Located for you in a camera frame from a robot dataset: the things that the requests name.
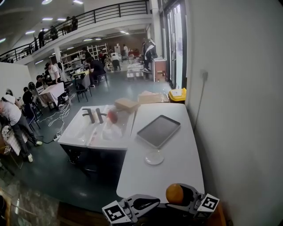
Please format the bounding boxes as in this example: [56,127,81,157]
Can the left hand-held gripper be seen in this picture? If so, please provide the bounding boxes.
[102,194,161,224]

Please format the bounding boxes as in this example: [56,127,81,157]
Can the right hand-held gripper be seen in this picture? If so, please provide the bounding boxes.
[165,183,220,219]

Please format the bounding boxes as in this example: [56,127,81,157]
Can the brown potato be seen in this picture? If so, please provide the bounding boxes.
[165,183,185,205]

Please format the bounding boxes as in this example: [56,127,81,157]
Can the white round holder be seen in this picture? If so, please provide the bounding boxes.
[145,150,165,166]

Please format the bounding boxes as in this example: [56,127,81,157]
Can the dark basin cabinet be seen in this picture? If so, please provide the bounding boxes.
[61,143,127,178]

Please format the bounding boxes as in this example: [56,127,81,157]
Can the white basin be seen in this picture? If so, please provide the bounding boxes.
[57,106,107,148]
[87,105,136,151]

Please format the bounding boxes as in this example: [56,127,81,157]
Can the grey rectangular tray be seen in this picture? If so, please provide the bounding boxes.
[136,114,181,149]

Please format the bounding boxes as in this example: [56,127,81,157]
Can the clear plastic bag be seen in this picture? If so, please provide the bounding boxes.
[102,105,125,141]

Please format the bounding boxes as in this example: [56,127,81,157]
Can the red packet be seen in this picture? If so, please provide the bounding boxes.
[107,110,119,123]

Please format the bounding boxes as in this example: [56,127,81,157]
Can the tan cardboard box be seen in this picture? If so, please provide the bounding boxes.
[114,98,141,113]

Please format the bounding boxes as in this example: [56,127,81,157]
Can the yellow bin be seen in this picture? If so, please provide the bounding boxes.
[168,87,187,104]

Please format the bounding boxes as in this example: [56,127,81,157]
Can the flat cardboard boxes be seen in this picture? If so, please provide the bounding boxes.
[138,90,170,104]

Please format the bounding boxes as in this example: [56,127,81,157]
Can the brown cabinet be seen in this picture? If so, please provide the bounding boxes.
[152,57,168,82]

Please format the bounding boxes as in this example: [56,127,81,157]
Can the black stool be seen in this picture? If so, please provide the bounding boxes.
[96,74,109,86]

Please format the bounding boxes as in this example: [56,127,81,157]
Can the black chair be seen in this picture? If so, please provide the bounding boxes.
[75,75,92,102]

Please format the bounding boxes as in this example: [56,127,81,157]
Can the table with patterned cloth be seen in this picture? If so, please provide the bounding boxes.
[38,82,65,108]

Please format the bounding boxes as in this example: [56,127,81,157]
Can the hanging black white jacket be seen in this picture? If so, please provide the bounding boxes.
[141,38,159,73]

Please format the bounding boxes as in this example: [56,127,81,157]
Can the glass door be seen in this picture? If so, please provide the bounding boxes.
[159,0,188,89]

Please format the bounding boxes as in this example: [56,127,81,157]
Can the white shelf rack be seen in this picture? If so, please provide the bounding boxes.
[61,43,109,74]

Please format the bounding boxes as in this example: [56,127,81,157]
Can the black balcony railing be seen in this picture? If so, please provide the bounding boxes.
[0,0,149,64]

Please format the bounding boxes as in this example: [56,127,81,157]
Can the white floor cable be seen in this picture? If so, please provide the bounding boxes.
[36,94,77,137]

